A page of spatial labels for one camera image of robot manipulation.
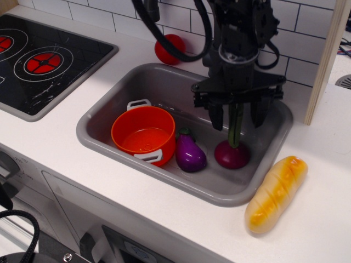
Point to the black faucet spout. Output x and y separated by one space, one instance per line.
152 9

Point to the white toy oven front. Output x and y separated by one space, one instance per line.
98 229

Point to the purple toy eggplant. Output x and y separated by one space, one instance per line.
189 157

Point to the toy beet with green stalks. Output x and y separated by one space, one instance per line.
232 153

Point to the grey plastic sink basin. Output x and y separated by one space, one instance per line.
170 88

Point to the grey floor drain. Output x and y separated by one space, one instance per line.
344 82

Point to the black toy stove top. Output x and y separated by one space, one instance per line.
41 65

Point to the wooden side panel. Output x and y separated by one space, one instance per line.
335 33

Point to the orange toy pot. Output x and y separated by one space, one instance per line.
146 132

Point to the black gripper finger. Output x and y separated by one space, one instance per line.
216 116
259 111

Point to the toy bread loaf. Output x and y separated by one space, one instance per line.
275 194

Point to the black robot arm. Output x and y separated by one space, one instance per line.
241 30

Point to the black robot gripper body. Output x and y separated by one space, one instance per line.
234 79

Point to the black cable foreground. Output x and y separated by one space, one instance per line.
19 236

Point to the red toy tomato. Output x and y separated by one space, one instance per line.
166 57

